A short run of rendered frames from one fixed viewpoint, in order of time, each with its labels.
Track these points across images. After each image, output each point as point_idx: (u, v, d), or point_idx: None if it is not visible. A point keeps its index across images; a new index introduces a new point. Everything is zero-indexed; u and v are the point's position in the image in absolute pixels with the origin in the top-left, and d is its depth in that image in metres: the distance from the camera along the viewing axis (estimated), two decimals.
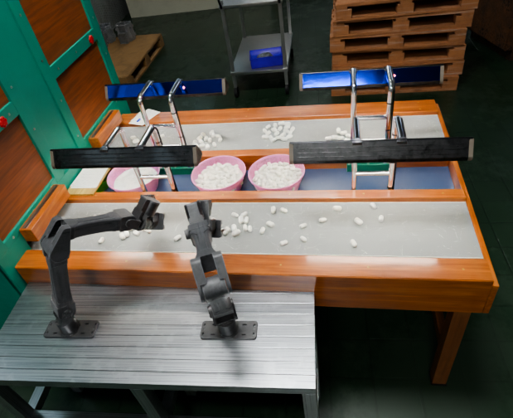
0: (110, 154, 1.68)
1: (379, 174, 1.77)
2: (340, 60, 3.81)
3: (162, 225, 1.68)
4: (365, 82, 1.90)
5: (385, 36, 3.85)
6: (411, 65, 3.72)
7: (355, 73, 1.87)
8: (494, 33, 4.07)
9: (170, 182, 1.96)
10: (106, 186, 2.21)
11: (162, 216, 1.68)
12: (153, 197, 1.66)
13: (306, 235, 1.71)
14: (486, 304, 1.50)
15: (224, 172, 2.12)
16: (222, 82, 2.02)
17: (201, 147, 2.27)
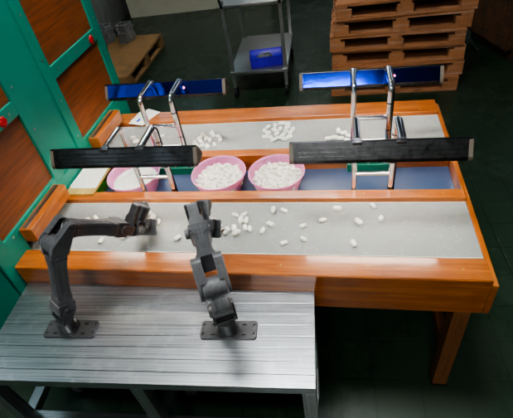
0: (110, 154, 1.68)
1: (379, 174, 1.77)
2: (340, 60, 3.81)
3: (155, 230, 1.74)
4: (365, 82, 1.90)
5: (385, 36, 3.85)
6: (411, 65, 3.72)
7: (355, 73, 1.87)
8: (494, 33, 4.07)
9: (170, 182, 1.96)
10: (106, 186, 2.21)
11: (154, 222, 1.74)
12: (147, 204, 1.72)
13: (306, 235, 1.71)
14: (486, 304, 1.50)
15: (224, 172, 2.12)
16: (222, 82, 2.02)
17: (201, 147, 2.27)
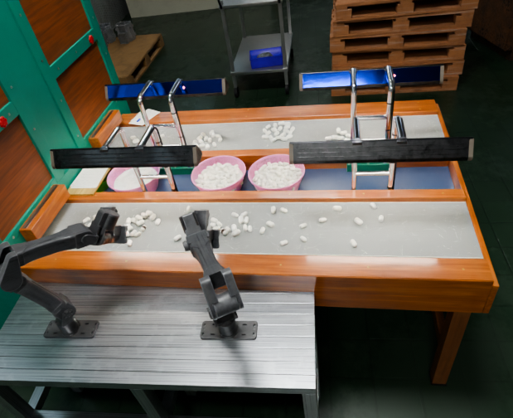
0: (110, 154, 1.68)
1: (379, 174, 1.77)
2: (340, 60, 3.81)
3: (125, 238, 1.59)
4: (365, 82, 1.90)
5: (385, 36, 3.85)
6: (411, 65, 3.72)
7: (355, 73, 1.87)
8: (494, 33, 4.07)
9: (170, 182, 1.96)
10: (106, 186, 2.21)
11: (123, 230, 1.59)
12: (114, 210, 1.57)
13: (306, 235, 1.71)
14: (486, 304, 1.50)
15: (224, 172, 2.12)
16: (222, 82, 2.02)
17: (201, 147, 2.27)
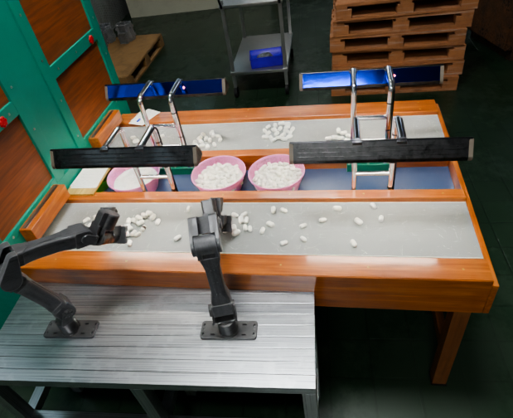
0: (110, 154, 1.68)
1: (379, 174, 1.77)
2: (340, 60, 3.81)
3: (125, 239, 1.59)
4: (365, 82, 1.90)
5: (385, 36, 3.85)
6: (411, 65, 3.72)
7: (355, 73, 1.87)
8: (494, 33, 4.07)
9: (170, 182, 1.96)
10: (106, 186, 2.21)
11: (123, 230, 1.59)
12: (114, 210, 1.57)
13: (306, 235, 1.71)
14: (486, 304, 1.50)
15: (224, 172, 2.12)
16: (222, 82, 2.02)
17: (201, 147, 2.27)
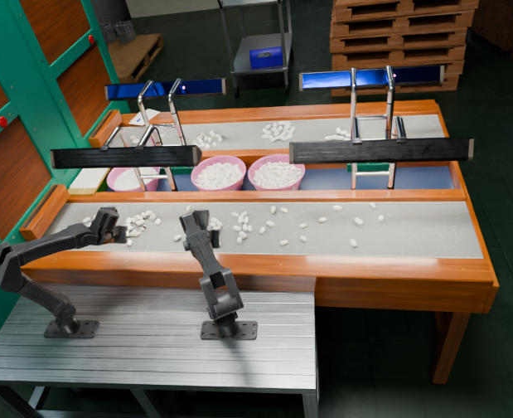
0: (110, 154, 1.68)
1: (379, 174, 1.77)
2: (340, 60, 3.81)
3: (125, 238, 1.59)
4: (365, 82, 1.90)
5: (385, 36, 3.85)
6: (411, 65, 3.72)
7: (355, 73, 1.87)
8: (494, 33, 4.07)
9: (170, 182, 1.96)
10: (106, 186, 2.21)
11: (123, 230, 1.59)
12: (114, 210, 1.57)
13: (306, 235, 1.71)
14: (486, 304, 1.50)
15: (224, 172, 2.12)
16: (222, 82, 2.02)
17: (201, 147, 2.27)
